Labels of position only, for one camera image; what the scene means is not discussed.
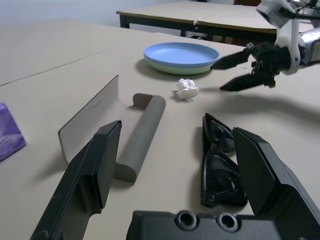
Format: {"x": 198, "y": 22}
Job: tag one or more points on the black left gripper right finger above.
{"x": 262, "y": 170}

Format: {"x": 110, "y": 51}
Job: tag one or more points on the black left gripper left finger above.
{"x": 87, "y": 175}

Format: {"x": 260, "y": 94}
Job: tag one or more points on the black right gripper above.
{"x": 268, "y": 61}

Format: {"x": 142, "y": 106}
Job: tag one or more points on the black sunglasses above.
{"x": 220, "y": 175}

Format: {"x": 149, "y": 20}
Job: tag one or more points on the white paper ball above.
{"x": 186, "y": 90}

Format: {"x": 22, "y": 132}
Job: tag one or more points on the blue plate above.
{"x": 180, "y": 52}

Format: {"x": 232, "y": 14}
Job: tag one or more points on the grey glasses case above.
{"x": 145, "y": 130}

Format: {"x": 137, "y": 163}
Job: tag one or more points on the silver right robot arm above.
{"x": 311, "y": 47}

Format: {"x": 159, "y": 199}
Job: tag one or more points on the beige side table black legs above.
{"x": 225, "y": 17}

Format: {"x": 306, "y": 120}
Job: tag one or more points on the purple tissue box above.
{"x": 10, "y": 135}

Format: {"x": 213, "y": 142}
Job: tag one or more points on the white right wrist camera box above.
{"x": 272, "y": 12}

